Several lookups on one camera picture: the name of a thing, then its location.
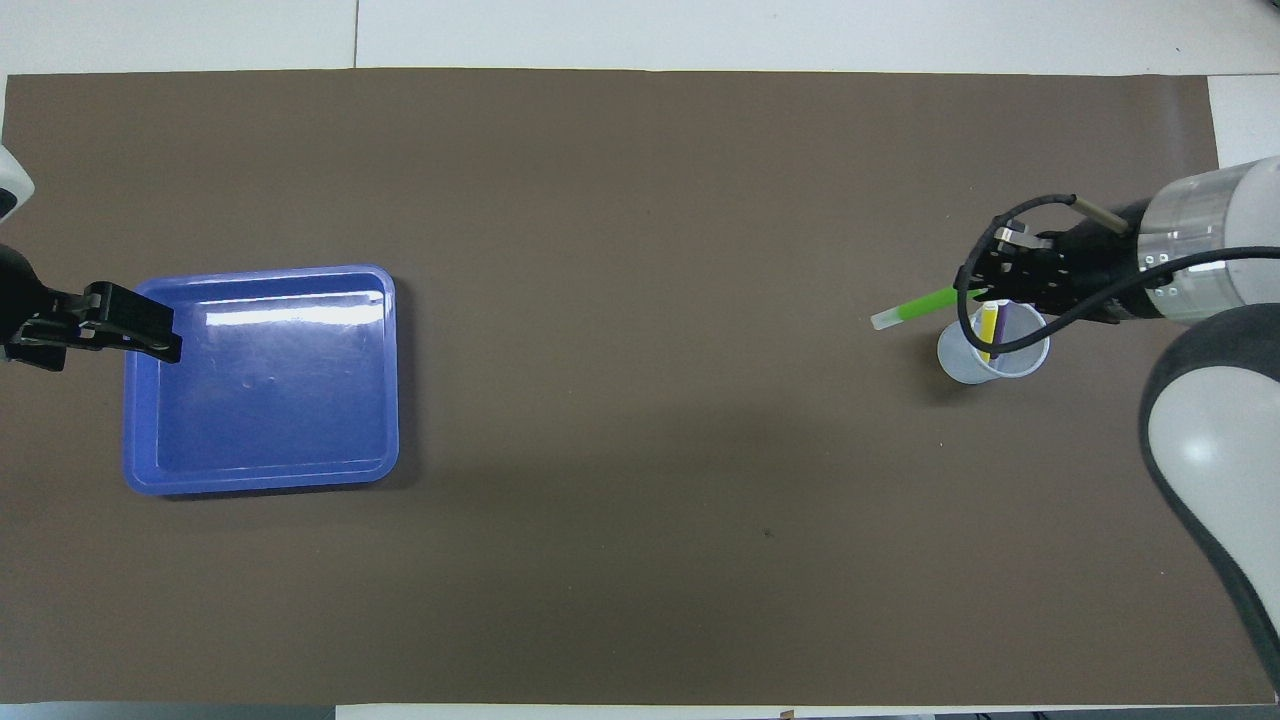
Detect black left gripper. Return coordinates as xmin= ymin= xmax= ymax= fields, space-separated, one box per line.
xmin=0 ymin=245 xmax=183 ymax=373

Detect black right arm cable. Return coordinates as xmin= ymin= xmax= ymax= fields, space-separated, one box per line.
xmin=955 ymin=193 xmax=1280 ymax=353

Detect green pen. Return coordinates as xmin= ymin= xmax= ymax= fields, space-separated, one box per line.
xmin=870 ymin=285 xmax=986 ymax=331

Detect blue plastic tray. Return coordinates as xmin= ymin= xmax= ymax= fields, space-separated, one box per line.
xmin=122 ymin=264 xmax=400 ymax=497

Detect brown table mat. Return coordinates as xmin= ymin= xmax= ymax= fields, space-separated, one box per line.
xmin=0 ymin=68 xmax=1276 ymax=707

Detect translucent plastic cup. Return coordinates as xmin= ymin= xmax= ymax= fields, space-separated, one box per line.
xmin=937 ymin=300 xmax=1051 ymax=386

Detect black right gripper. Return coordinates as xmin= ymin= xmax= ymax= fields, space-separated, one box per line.
xmin=958 ymin=205 xmax=1151 ymax=326

